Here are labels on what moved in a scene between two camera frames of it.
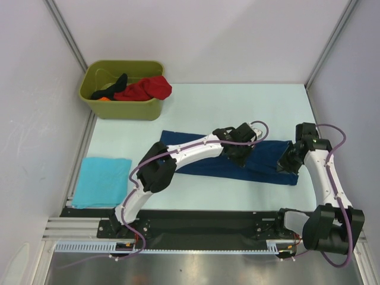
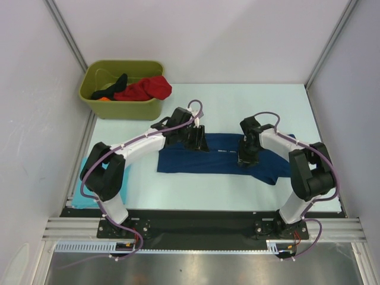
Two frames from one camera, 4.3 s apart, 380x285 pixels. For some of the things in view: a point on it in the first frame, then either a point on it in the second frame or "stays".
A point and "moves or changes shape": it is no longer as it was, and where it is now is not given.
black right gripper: (287, 160) -> (247, 154)
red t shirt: (145, 89) stays
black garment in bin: (109, 92) stays
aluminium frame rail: (57, 229) stays
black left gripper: (241, 161) -> (193, 145)
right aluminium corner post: (342, 22) stays
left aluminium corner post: (55, 13) stays
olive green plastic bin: (101, 75) stays
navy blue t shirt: (261, 165) moves or changes shape
